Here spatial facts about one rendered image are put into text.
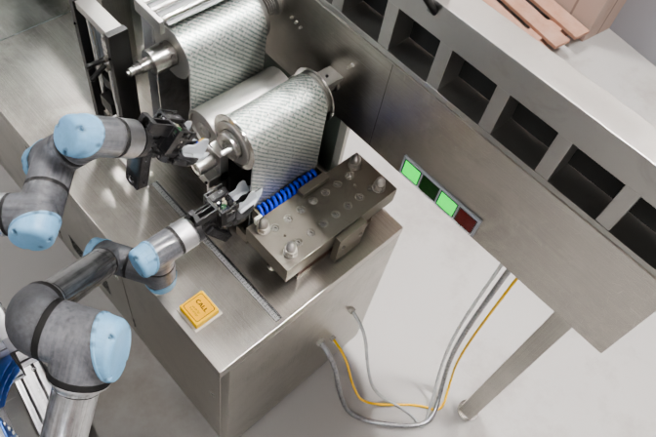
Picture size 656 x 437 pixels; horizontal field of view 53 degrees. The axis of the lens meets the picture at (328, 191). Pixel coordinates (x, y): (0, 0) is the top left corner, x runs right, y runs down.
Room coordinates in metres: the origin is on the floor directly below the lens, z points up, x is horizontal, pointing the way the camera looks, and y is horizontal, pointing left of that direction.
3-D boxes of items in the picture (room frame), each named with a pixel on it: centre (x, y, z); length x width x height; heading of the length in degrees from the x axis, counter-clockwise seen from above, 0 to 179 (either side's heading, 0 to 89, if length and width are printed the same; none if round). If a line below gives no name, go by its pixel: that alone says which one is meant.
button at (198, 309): (0.67, 0.25, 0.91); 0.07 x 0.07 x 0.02; 54
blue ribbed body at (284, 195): (1.00, 0.10, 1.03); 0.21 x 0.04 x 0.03; 144
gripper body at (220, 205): (0.82, 0.26, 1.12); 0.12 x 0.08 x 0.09; 144
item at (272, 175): (1.01, 0.12, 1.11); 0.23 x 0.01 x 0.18; 144
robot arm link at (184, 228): (0.76, 0.31, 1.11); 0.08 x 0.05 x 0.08; 54
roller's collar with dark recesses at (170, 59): (1.08, 0.46, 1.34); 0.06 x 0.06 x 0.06; 54
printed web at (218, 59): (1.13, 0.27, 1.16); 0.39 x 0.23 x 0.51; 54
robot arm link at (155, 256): (0.69, 0.35, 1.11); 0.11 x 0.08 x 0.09; 144
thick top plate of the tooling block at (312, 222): (0.97, 0.00, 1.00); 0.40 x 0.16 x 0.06; 144
